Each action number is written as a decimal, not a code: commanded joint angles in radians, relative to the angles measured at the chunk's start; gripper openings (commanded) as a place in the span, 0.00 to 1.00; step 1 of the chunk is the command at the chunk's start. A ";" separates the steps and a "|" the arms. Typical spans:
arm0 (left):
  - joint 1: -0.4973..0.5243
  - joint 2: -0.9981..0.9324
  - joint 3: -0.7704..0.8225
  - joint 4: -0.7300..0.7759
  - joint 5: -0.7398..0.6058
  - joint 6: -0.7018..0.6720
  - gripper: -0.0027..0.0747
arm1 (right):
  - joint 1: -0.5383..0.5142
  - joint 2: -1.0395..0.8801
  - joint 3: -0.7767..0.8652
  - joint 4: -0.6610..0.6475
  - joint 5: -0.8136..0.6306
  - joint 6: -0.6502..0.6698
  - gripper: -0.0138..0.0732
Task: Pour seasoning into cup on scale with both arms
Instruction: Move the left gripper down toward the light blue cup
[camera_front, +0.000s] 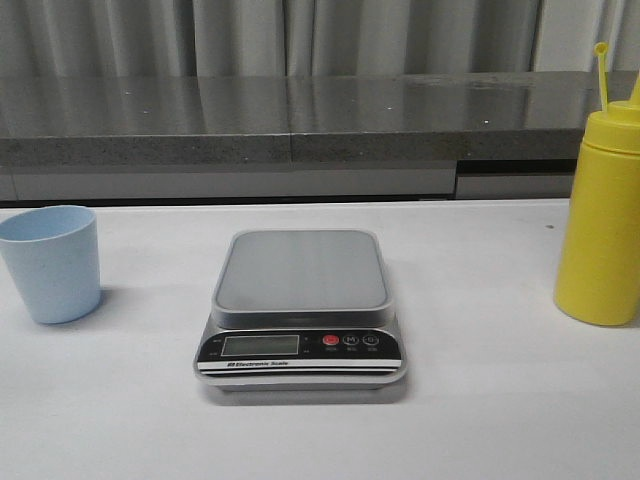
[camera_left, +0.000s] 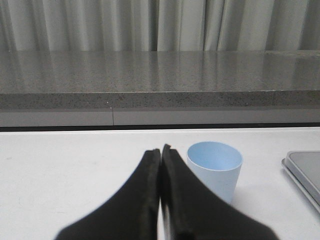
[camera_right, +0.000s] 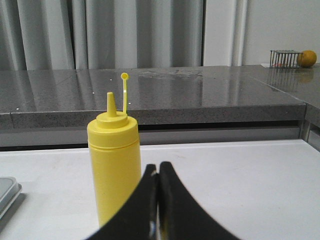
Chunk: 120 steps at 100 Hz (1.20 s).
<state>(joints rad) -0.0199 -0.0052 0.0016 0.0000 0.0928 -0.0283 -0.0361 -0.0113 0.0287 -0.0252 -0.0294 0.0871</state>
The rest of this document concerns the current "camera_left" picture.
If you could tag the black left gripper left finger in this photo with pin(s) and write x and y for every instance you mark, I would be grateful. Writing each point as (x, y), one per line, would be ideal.
(130, 214)

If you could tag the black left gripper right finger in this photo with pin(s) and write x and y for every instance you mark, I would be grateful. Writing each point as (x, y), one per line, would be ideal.
(192, 212)

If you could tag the grey stone counter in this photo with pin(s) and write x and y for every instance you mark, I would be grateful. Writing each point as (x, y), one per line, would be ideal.
(122, 88)

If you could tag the light blue plastic cup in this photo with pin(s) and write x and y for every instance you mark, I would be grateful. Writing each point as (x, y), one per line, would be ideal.
(217, 165)

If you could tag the grey pleated curtain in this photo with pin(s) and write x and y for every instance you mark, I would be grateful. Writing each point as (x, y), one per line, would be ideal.
(159, 25)

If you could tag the silver electronic kitchen scale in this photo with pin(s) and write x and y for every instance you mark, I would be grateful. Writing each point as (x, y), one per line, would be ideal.
(304, 169)

